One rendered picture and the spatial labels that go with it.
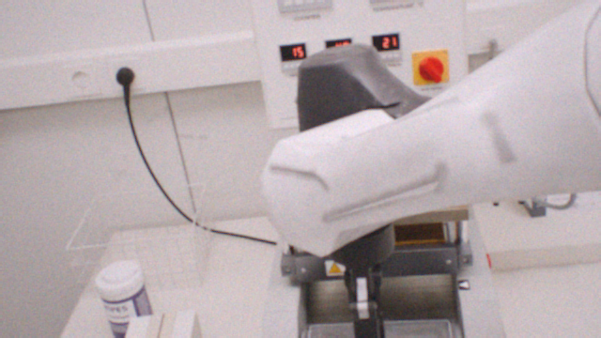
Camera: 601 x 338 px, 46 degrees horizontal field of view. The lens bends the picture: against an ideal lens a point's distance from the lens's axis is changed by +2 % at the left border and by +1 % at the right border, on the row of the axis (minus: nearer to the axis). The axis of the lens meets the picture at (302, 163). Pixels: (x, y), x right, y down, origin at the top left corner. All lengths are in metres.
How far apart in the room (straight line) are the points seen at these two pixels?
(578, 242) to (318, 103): 0.94
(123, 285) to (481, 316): 0.67
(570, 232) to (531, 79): 1.13
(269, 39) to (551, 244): 0.71
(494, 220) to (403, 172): 1.11
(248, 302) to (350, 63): 0.90
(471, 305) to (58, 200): 1.14
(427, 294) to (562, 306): 0.35
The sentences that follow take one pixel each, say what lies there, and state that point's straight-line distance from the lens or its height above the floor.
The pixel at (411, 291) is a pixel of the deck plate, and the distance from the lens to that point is 1.12.
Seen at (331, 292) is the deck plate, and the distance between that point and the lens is 1.14.
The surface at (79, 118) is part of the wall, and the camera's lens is 1.70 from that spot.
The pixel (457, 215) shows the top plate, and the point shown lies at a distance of 0.98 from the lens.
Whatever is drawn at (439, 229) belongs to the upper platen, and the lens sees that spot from 1.03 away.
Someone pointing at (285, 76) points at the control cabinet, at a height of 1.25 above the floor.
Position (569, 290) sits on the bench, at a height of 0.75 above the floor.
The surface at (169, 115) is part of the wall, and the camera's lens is 1.64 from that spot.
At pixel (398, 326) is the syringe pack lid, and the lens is 0.95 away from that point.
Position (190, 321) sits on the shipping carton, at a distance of 1.29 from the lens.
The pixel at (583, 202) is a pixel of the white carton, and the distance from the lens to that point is 1.56.
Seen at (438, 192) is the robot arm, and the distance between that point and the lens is 0.42.
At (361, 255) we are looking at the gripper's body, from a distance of 0.71.
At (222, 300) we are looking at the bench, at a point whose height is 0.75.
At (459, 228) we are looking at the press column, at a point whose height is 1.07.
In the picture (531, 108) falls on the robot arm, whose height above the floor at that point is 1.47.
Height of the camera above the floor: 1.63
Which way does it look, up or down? 27 degrees down
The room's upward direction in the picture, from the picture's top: 9 degrees counter-clockwise
